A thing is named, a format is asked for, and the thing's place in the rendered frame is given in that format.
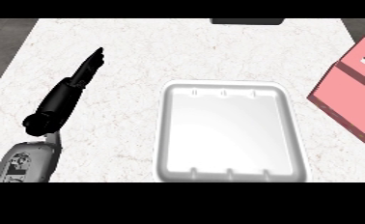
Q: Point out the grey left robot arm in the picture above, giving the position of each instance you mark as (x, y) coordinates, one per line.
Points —
(28, 162)

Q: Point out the dark grey flat appliance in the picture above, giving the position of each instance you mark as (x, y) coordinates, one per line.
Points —
(247, 21)

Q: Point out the white plastic tray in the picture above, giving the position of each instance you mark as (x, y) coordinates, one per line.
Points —
(228, 131)

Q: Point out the pink cardboard box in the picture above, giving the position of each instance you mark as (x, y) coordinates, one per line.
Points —
(345, 92)

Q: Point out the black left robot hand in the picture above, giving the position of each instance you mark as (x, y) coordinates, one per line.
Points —
(59, 102)

